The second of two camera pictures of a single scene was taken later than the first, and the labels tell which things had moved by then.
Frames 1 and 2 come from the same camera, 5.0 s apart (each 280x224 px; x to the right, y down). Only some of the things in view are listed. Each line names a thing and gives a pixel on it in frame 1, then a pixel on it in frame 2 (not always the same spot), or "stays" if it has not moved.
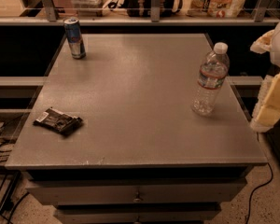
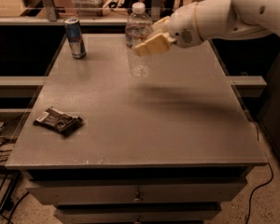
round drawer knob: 137,199 stays
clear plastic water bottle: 213,75 -> 137,24
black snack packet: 63,122 stays
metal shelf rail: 156,18 stays
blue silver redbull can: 76,37 stays
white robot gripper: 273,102 -> 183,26
